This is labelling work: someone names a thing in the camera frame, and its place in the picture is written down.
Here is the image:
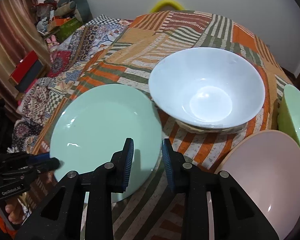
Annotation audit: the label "mint green plate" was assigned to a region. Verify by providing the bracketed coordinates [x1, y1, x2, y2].
[50, 84, 162, 203]

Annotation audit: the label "person's left hand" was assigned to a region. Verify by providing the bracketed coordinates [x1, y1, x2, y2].
[5, 197, 25, 224]

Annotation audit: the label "orange sleeve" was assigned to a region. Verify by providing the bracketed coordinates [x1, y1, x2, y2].
[0, 216, 17, 239]

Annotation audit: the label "large pink bowl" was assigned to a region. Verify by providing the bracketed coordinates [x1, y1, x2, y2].
[216, 130, 300, 239]

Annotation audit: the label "red and blue box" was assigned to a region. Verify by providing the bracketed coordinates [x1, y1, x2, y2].
[8, 51, 50, 93]

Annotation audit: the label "patterned checkered bed quilt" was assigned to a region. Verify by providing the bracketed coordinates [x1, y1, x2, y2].
[7, 15, 131, 154]

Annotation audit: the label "pink bunny toy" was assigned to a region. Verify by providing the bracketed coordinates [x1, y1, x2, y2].
[46, 35, 59, 53]

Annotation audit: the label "mint green bowl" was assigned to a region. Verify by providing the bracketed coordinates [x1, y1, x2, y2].
[277, 85, 300, 147]

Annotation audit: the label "green cardboard box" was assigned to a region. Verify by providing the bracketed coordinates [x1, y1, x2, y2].
[43, 17, 83, 43]

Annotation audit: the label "orange striped patchwork tablecloth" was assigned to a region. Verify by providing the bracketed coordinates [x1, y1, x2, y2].
[27, 10, 294, 240]

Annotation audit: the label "striped red beige curtain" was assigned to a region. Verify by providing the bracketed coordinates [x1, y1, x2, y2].
[0, 0, 51, 116]

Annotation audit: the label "white bowl black dots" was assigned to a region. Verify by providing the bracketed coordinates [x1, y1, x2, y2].
[148, 47, 266, 129]

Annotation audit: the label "grey stuffed toy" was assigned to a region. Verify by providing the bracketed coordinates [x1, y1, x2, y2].
[54, 0, 93, 23]

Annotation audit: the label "yellow chair back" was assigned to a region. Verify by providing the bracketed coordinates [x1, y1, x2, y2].
[150, 0, 184, 13]

